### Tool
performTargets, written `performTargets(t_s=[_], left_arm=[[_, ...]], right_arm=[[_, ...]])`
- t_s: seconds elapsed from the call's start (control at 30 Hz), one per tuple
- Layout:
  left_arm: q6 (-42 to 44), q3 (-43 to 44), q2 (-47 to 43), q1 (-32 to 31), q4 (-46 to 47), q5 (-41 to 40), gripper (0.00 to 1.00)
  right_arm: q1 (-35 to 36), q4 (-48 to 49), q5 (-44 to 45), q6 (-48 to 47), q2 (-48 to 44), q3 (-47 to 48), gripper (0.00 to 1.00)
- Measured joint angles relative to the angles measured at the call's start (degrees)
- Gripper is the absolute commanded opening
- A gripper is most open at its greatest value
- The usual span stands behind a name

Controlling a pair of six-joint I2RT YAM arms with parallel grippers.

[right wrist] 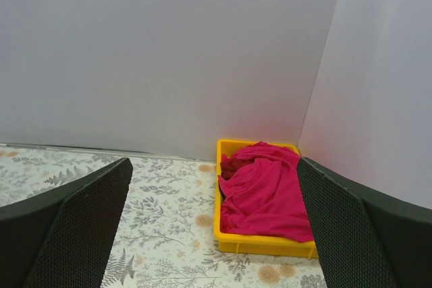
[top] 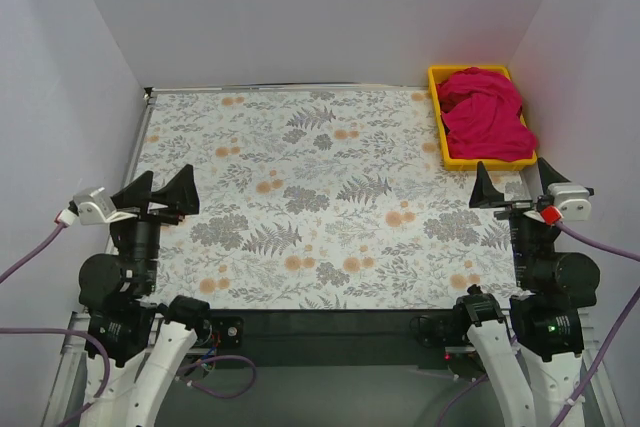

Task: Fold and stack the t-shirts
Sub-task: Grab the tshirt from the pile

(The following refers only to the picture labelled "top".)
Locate magenta pink t-shirt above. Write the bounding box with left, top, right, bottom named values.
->
left=437, top=67, right=538, bottom=162

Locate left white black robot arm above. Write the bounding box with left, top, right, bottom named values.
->
left=73, top=164, right=213, bottom=426

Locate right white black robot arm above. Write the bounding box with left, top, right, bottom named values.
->
left=452, top=159, right=600, bottom=426

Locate yellow plastic bin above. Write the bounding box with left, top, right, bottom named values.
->
left=427, top=65, right=537, bottom=172

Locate floral patterned table mat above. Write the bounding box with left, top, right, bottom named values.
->
left=135, top=89, right=517, bottom=309

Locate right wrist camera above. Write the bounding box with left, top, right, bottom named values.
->
left=541, top=182, right=594, bottom=224

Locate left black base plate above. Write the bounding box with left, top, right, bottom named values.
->
left=154, top=314, right=245, bottom=349

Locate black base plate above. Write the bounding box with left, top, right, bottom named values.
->
left=409, top=311, right=473, bottom=347
left=154, top=314, right=245, bottom=349

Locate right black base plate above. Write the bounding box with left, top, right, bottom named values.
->
left=409, top=311, right=473, bottom=347

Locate aluminium frame rail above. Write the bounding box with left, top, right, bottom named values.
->
left=39, top=309, right=626, bottom=427

